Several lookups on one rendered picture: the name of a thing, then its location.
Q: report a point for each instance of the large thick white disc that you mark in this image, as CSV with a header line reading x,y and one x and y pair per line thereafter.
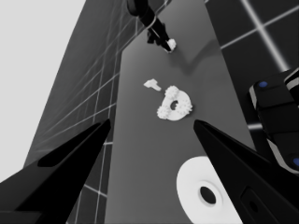
x,y
190,183

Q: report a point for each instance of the dark robot body block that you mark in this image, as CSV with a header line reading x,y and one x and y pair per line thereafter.
x,y
277,118

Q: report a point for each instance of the small white T-shaped piece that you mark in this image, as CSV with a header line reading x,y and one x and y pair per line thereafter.
x,y
152,84

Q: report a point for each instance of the small white gear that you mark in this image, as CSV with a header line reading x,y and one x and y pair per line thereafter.
x,y
172,43
187,105
169,93
160,114

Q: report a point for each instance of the white round carrier with pins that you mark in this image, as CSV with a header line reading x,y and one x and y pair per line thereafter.
x,y
175,117

